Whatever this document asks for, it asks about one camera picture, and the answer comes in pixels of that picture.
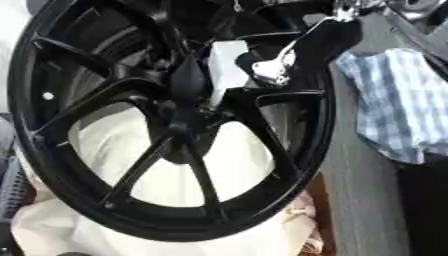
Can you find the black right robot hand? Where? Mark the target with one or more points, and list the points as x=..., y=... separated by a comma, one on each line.
x=329, y=46

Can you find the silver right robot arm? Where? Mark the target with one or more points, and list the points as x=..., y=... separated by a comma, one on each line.
x=420, y=8

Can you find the black spoked wheel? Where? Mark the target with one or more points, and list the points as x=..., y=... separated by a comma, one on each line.
x=175, y=220

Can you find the person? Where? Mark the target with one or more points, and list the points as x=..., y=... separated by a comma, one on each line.
x=396, y=100

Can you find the grey perforated crate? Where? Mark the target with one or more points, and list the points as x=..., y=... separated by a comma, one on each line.
x=11, y=186

